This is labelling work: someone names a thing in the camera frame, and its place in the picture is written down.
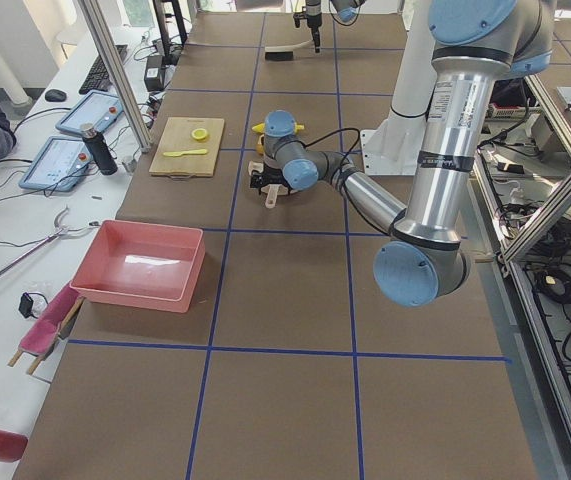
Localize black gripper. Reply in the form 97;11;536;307
249;168;288;190
293;0;321;53

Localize beige plastic dustpan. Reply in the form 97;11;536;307
248;161;297;209

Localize beige hand brush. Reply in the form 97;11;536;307
264;40;313;62

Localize yellow toy corn cob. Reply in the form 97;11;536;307
251;123;305;134

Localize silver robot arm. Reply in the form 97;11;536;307
293;0;364;53
264;1;556;307

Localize pink plastic bin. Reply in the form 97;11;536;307
71;220;205;313

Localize yellow plastic toy knife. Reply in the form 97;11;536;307
162;148;208;158

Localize yellow toy lemon slice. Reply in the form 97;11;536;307
191;128;209;142

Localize bamboo cutting board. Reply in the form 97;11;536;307
149;117;225;177

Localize black power adapter box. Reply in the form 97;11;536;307
144;54;165;92

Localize black water bottle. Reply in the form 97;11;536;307
80;123;118;176

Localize far teach pendant tablet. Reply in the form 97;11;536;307
55;90;123;136

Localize teach pendant tablet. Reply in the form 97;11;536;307
55;90;123;136
18;136;93;194

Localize black keyboard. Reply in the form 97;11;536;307
78;56;111;95

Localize near teach pendant tablet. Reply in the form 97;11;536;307
18;136;93;194

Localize metal reacher grabber tool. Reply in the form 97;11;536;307
0;206;101;301

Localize black computer mouse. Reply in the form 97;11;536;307
44;89;67;103

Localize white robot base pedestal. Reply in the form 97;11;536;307
361;0;436;176

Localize aluminium frame post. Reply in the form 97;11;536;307
78;0;152;153

